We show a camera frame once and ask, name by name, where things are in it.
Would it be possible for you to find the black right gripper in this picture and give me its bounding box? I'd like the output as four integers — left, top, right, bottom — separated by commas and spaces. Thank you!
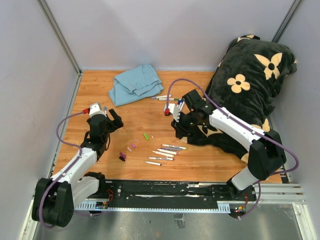
171, 109, 198, 138

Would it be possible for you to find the grey marker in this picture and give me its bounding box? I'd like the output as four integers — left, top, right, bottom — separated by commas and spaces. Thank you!
160, 147, 183, 151

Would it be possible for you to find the pink cap marker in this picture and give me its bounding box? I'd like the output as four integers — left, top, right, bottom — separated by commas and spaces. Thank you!
157, 148, 178, 155

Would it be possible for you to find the peach cap marker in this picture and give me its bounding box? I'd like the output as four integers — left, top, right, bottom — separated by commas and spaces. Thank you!
152, 151, 174, 158

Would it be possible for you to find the light green pen cap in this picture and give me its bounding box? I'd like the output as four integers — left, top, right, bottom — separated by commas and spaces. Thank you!
143, 133, 149, 141

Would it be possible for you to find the black marker without cap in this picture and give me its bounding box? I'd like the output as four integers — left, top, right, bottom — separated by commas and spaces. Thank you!
145, 161, 162, 166

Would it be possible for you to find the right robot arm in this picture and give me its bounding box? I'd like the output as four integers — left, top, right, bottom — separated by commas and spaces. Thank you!
164, 90, 287, 200

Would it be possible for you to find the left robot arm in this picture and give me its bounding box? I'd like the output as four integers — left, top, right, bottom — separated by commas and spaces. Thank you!
31, 103, 124, 228

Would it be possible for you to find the dark blue marker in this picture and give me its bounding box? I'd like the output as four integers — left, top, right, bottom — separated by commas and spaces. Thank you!
178, 99, 185, 111

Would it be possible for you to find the lilac cap marker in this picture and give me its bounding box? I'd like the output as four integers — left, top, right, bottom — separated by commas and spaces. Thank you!
151, 94, 172, 100

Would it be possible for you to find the light blue folded cloth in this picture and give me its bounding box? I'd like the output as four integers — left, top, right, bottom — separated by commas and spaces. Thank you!
108, 64, 164, 107

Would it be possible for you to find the black floral plush blanket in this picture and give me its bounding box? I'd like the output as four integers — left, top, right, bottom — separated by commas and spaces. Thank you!
184, 34, 298, 161

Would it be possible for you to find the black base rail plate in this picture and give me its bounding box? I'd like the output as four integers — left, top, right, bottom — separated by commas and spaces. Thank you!
91, 180, 257, 211

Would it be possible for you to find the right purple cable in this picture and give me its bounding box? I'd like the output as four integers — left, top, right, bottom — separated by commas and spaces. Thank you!
166, 78, 300, 221

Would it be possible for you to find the aluminium frame rail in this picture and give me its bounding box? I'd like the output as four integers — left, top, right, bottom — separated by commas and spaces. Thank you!
260, 183, 305, 202

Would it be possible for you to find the left corner metal post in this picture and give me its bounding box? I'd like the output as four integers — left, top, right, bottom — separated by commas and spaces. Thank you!
36, 0, 83, 76

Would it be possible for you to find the corner metal post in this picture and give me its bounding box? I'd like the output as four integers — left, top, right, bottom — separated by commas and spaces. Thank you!
271, 0, 304, 43
36, 0, 83, 76

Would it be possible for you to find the right corner metal post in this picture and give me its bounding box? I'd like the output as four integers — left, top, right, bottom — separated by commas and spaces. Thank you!
271, 0, 304, 43

